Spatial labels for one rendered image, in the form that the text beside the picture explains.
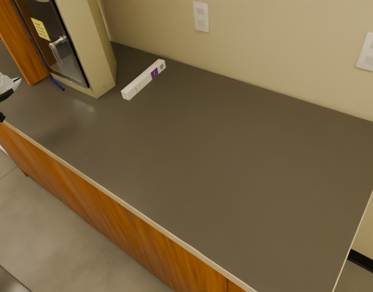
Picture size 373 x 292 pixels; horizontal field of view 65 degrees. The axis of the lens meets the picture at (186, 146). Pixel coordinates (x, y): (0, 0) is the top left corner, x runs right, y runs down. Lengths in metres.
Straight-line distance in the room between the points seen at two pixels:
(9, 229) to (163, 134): 1.54
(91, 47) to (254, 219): 0.86
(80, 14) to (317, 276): 1.08
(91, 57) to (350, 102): 0.97
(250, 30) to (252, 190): 0.60
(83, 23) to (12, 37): 0.40
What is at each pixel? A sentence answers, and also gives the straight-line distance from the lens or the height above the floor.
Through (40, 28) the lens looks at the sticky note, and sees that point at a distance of 1.33.
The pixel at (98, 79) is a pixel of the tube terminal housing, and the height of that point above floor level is 1.02.
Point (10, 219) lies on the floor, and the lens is 2.39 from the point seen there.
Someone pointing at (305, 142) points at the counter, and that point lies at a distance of 1.03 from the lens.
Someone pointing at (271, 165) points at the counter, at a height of 0.94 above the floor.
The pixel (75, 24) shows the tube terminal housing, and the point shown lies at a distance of 1.19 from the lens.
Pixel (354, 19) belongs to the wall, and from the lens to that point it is 1.05.
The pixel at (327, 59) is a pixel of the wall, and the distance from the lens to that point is 1.12.
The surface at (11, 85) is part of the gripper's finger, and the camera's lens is 1.15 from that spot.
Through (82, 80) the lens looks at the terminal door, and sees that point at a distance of 1.29.
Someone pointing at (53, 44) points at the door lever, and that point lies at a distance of 1.21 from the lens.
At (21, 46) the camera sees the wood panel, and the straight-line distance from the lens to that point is 1.52.
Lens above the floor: 1.66
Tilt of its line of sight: 46 degrees down
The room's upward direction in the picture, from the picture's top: 9 degrees counter-clockwise
